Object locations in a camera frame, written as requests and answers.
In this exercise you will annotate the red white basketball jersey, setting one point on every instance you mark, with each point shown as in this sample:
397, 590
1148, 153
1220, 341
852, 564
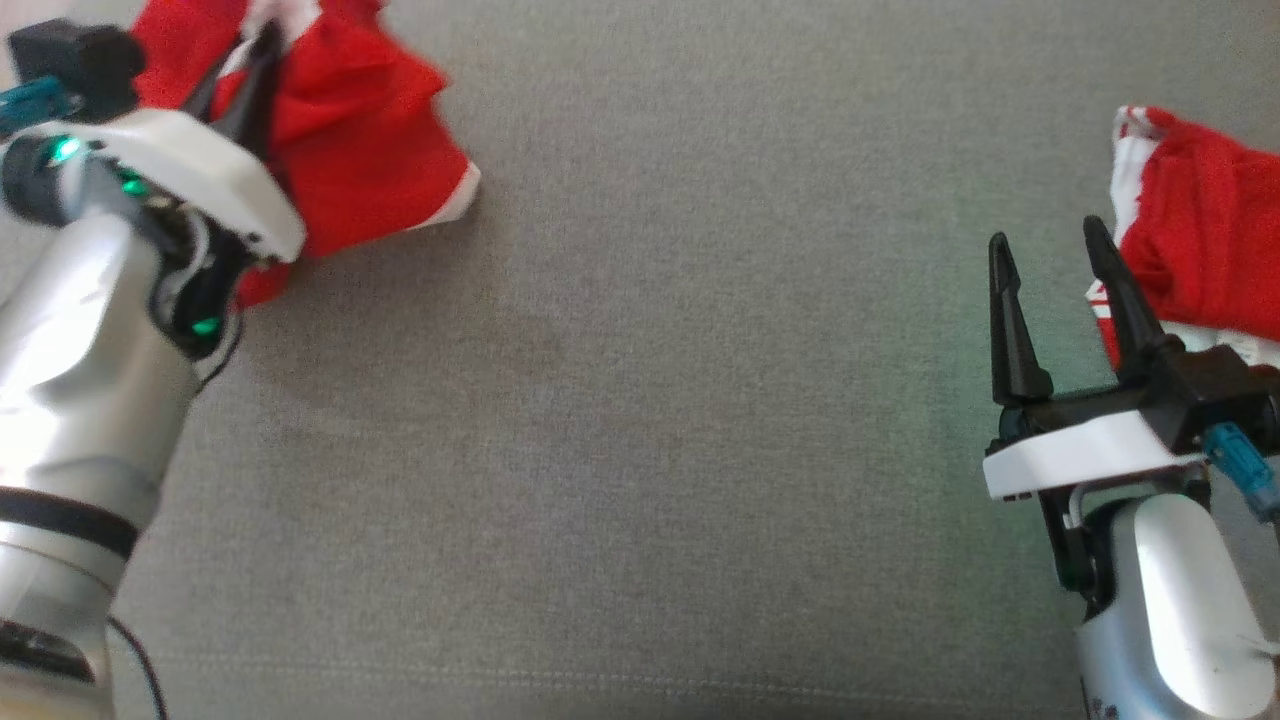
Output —
1210, 230

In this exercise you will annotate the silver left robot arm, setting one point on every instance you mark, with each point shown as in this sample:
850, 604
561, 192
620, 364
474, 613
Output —
70, 400

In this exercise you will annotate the grey sofa seat cushion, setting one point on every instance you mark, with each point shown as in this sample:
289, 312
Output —
650, 400

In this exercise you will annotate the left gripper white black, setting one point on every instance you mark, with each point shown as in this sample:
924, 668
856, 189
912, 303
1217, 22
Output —
200, 180

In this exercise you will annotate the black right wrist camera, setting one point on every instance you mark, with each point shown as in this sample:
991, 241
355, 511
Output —
1220, 390

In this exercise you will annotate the red white garment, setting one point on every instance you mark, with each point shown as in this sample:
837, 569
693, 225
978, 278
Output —
350, 130

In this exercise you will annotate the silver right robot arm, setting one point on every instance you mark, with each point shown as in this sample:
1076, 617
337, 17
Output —
1170, 620

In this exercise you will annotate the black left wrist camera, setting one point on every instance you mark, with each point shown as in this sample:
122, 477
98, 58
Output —
85, 65

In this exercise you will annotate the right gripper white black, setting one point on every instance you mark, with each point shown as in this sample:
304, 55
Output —
1080, 450

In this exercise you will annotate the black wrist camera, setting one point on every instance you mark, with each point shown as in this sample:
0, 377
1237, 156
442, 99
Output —
85, 65
1220, 390

